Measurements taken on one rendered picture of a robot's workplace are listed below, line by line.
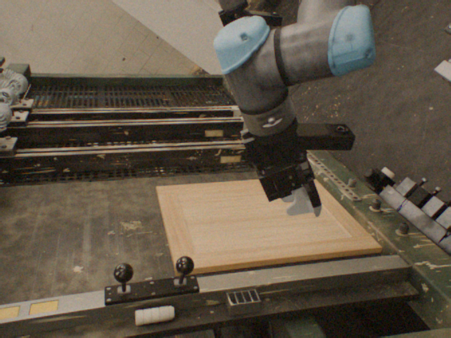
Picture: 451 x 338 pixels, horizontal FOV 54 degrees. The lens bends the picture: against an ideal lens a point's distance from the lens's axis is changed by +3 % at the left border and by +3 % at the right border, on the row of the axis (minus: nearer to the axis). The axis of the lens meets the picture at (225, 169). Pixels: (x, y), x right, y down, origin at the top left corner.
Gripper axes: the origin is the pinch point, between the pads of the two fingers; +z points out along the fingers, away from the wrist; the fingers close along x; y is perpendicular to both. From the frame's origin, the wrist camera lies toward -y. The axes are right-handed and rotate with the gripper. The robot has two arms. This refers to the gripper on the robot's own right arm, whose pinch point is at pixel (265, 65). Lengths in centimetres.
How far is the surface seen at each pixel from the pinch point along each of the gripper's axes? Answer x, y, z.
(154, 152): -11, 47, 18
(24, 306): 61, 66, -1
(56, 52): -487, 229, 83
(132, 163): -9, 56, 18
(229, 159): -13.4, 24.2, 35.8
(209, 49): -348, 29, 115
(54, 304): 61, 61, 2
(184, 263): 63, 32, 3
